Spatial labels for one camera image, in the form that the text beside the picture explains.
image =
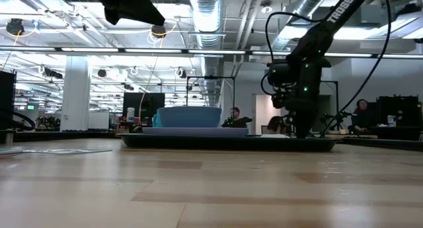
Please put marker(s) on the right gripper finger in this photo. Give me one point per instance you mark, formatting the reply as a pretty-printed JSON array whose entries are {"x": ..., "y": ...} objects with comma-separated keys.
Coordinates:
[{"x": 306, "y": 127}]

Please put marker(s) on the black frame stand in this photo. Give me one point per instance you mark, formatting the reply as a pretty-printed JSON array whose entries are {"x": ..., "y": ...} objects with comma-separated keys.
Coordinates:
[{"x": 211, "y": 77}]

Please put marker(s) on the dark green plastic tray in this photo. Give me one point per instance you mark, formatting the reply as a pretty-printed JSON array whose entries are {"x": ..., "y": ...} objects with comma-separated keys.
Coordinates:
[{"x": 215, "y": 143}]

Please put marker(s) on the black background robot arm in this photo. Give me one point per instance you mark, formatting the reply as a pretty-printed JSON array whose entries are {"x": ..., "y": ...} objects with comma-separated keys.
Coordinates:
[{"x": 243, "y": 121}]

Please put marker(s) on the black monitor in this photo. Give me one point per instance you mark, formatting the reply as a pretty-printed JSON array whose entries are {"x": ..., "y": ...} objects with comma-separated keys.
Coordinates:
[{"x": 150, "y": 104}]

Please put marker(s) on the lilac plate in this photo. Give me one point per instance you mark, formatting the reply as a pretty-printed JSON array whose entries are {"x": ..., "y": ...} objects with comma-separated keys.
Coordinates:
[{"x": 198, "y": 132}]

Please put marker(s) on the black aluminium table frame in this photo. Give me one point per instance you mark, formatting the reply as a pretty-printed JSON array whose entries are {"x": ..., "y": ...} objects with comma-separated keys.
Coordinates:
[{"x": 66, "y": 135}]

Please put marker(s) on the black cabinet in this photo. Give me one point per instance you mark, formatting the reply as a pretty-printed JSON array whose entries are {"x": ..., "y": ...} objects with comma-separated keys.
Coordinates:
[{"x": 401, "y": 109}]

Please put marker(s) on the silver spiral duct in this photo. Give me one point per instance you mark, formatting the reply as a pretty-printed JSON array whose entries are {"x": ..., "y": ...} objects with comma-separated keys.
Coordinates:
[
  {"x": 307, "y": 3},
  {"x": 206, "y": 20}
]

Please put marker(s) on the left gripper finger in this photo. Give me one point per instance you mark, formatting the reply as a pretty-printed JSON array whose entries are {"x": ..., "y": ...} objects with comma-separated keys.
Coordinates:
[
  {"x": 114, "y": 18},
  {"x": 132, "y": 6}
]

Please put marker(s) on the person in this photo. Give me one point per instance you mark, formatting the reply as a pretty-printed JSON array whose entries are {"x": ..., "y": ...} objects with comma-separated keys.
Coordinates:
[
  {"x": 235, "y": 112},
  {"x": 361, "y": 117},
  {"x": 276, "y": 124}
]

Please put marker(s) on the white building column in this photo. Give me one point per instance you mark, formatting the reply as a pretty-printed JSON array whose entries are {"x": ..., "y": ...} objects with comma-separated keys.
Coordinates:
[{"x": 75, "y": 96}]

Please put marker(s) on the white wipes canister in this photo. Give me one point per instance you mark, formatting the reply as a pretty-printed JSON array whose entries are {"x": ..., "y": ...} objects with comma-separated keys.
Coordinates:
[{"x": 131, "y": 115}]

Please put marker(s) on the blue cup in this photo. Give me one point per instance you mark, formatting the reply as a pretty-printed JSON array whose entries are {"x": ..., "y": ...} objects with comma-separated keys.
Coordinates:
[{"x": 156, "y": 121}]

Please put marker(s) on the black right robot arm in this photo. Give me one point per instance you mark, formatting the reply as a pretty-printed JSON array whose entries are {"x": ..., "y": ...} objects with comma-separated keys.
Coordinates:
[{"x": 340, "y": 13}]

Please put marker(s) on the black panel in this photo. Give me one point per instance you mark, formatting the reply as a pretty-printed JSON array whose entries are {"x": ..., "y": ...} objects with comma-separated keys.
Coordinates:
[{"x": 7, "y": 99}]

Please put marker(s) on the blue bowl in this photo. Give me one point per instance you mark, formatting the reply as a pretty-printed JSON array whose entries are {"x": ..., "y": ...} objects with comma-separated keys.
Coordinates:
[{"x": 188, "y": 117}]

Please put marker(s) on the long ceiling light strip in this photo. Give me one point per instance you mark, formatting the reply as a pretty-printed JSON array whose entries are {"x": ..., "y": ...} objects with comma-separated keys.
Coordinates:
[{"x": 148, "y": 50}]

